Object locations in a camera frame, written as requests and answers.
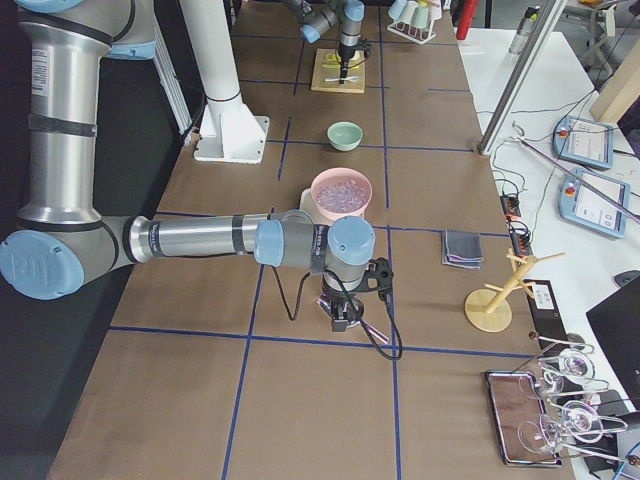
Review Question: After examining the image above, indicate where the water bottle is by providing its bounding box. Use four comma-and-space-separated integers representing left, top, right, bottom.
508, 5, 540, 55

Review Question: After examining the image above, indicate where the reacher grabber tool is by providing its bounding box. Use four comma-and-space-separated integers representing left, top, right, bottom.
513, 135, 639, 223

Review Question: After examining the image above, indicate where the red fire extinguisher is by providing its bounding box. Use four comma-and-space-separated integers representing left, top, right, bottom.
456, 0, 478, 41

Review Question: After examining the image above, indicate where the green cup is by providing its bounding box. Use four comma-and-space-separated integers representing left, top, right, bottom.
410, 2, 429, 30

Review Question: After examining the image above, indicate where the white pedestal column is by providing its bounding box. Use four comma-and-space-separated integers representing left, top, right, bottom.
180, 0, 270, 164

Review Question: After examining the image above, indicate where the white plastic spoon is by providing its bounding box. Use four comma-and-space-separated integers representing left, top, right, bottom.
323, 75, 360, 83

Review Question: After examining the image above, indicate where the wine glass lower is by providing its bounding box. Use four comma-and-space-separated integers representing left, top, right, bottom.
517, 401, 604, 456

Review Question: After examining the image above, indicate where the aluminium frame post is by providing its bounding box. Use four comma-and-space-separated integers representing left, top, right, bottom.
478, 0, 568, 155

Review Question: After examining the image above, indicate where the blue cup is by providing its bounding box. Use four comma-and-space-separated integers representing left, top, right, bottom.
388, 0, 407, 21

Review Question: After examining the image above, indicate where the far teach pendant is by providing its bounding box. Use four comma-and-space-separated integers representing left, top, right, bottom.
553, 116, 614, 170

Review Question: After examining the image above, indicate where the wooden cutting board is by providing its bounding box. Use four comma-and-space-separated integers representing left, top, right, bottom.
311, 48, 366, 94

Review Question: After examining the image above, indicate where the steel ice scoop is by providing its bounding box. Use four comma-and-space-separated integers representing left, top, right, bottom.
346, 315, 389, 345

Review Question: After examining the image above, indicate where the wooden mug tree stand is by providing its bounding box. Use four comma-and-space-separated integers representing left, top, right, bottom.
464, 248, 564, 333

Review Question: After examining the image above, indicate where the white cup rack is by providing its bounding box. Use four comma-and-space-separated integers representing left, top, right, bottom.
386, 22, 436, 45

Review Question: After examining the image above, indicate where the black power strip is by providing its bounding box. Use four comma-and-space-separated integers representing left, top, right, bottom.
500, 193, 532, 257

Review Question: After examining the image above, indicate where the near teach pendant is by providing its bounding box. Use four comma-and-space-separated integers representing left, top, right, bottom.
559, 167, 631, 239

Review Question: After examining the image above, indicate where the green ceramic bowl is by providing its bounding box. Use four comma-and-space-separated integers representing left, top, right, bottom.
327, 121, 363, 152

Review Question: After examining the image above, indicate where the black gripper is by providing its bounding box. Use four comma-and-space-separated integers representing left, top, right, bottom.
337, 43, 355, 85
321, 280, 364, 332

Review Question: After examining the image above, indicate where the pink bowl of ice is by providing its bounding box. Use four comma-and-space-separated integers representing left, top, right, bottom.
310, 167, 373, 221

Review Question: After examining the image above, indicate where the folded grey cloth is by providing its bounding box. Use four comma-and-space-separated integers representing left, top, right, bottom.
441, 230, 484, 270

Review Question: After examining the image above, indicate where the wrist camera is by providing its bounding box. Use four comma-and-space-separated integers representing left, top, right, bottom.
356, 257, 394, 302
354, 39, 371, 62

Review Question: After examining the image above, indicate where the wine glass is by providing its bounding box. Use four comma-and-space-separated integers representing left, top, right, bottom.
517, 401, 604, 456
514, 347, 602, 400

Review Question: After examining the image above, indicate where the metal serving tray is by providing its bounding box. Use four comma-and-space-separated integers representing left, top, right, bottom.
484, 370, 563, 468

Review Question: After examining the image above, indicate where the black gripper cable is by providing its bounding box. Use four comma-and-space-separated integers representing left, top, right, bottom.
272, 264, 403, 361

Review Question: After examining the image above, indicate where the wine glass upper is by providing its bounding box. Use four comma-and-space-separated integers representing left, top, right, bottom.
514, 347, 602, 400

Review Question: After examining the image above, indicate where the black flat box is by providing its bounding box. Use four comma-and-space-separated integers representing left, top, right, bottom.
527, 279, 567, 340

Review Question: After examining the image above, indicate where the teach pendant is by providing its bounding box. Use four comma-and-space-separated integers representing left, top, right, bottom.
553, 116, 614, 170
559, 167, 631, 239

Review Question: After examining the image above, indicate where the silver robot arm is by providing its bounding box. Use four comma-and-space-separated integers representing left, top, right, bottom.
1, 1, 382, 334
283, 0, 365, 85

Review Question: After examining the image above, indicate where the white cup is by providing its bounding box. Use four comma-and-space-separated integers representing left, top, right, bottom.
398, 0, 419, 24

